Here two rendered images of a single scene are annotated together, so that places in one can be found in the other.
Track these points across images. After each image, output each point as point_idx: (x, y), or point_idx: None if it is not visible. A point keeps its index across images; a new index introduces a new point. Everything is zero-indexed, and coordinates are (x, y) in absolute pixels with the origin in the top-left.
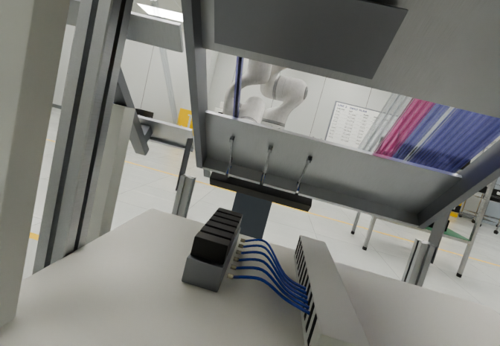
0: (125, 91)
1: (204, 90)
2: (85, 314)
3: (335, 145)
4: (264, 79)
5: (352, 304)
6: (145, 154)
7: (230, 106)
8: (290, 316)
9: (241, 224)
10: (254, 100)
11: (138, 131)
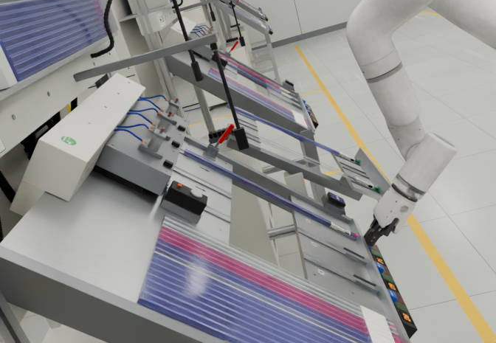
0: (282, 165)
1: (266, 186)
2: None
3: (303, 272)
4: (396, 124)
5: None
6: (356, 200)
7: (401, 150)
8: None
9: None
10: (421, 142)
11: (326, 184)
